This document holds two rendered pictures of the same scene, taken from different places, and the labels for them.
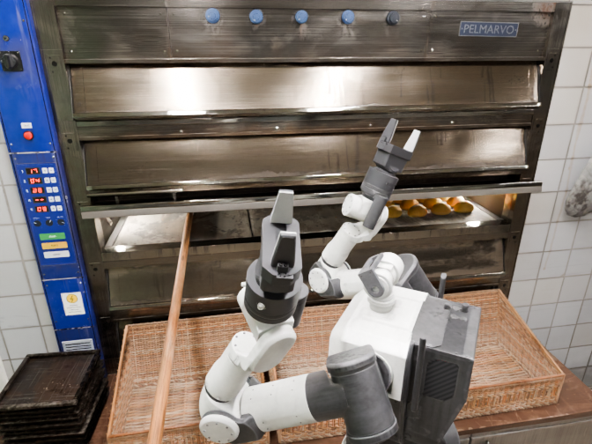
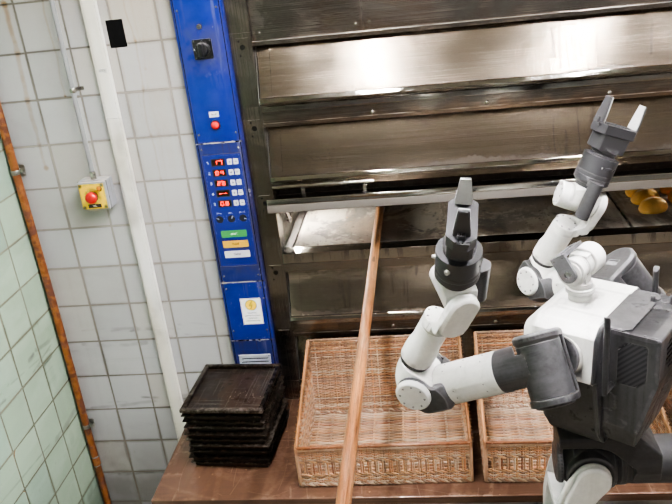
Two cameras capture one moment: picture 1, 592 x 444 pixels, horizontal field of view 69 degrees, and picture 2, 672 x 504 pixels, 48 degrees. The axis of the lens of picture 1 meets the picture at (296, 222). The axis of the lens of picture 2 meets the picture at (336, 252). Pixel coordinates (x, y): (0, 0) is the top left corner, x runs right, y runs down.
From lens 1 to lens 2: 0.77 m
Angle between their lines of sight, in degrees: 16
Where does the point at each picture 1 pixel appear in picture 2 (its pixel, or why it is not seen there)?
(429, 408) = (624, 396)
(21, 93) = (210, 81)
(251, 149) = (455, 129)
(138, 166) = (325, 154)
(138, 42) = (327, 16)
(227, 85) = (426, 55)
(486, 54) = not seen: outside the picture
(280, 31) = not seen: outside the picture
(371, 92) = (609, 51)
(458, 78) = not seen: outside the picture
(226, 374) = (420, 342)
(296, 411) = (482, 380)
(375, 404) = (554, 372)
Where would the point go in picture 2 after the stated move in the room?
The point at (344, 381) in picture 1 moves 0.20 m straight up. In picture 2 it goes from (526, 351) to (525, 258)
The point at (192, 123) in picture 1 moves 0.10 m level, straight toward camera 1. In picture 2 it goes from (385, 102) to (386, 109)
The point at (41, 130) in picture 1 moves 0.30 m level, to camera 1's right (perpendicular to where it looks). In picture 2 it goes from (228, 119) to (316, 115)
